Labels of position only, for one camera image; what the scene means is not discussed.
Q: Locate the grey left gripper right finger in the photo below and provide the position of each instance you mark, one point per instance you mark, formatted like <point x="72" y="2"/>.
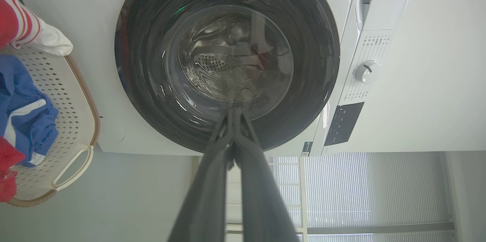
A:
<point x="262" y="204"/>

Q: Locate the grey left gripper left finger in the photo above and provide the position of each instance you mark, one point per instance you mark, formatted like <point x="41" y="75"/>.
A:
<point x="205" y="196"/>

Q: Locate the black round washing machine door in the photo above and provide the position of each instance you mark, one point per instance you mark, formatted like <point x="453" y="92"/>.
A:
<point x="307" y="82"/>

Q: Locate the white front-load washing machine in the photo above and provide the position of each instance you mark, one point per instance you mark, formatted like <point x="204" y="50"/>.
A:
<point x="95" y="82"/>

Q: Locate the small dark barcode sticker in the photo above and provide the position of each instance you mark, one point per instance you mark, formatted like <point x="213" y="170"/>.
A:
<point x="306" y="149"/>

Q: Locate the white window blinds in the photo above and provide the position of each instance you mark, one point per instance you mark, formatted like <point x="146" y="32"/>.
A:
<point x="341" y="189"/>

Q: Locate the black display panel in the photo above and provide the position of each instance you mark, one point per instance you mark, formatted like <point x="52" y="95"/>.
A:
<point x="343" y="124"/>

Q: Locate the round white filter cover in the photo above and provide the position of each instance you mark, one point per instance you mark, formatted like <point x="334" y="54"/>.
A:
<point x="111" y="130"/>

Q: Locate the steel perforated washer drum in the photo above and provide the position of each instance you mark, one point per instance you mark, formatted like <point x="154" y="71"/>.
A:
<point x="212" y="67"/>

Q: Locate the white round control knob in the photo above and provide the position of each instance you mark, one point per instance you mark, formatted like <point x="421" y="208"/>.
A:
<point x="367" y="72"/>

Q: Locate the cream perforated laundry basket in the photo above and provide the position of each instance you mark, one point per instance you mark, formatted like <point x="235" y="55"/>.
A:
<point x="64" y="94"/>

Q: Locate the blue white-striped shorts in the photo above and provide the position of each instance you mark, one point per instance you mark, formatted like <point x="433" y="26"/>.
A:
<point x="26" y="120"/>

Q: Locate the white detergent drawer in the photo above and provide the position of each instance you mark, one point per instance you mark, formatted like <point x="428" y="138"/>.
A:
<point x="395" y="3"/>

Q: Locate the red basketball jersey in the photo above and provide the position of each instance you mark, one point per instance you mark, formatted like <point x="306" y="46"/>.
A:
<point x="11" y="18"/>

